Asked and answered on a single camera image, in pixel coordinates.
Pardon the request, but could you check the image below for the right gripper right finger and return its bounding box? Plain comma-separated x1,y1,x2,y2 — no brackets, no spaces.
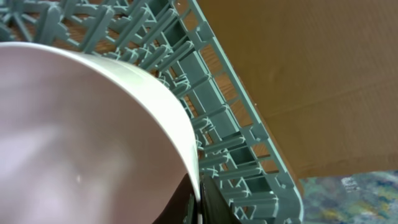
200,174,241,224

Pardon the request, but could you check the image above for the medium white plate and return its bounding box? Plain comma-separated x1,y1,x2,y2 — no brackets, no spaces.
1,42,201,223

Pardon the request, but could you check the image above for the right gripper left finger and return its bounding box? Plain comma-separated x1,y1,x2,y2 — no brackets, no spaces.
153,174,195,224

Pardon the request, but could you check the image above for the grey dish rack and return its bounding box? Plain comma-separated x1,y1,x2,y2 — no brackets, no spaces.
1,0,304,223

